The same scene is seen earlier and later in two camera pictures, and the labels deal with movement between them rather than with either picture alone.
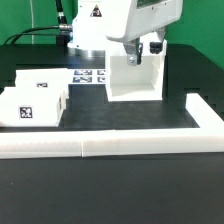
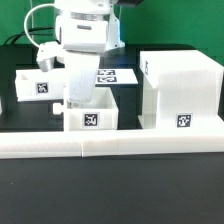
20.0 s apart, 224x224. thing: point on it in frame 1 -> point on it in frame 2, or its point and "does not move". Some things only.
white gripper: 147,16 -> 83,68
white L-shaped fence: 208,137 does not move
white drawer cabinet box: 143,82 -> 181,90
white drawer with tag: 32,106 -> 99,114
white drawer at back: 59,78 does not move
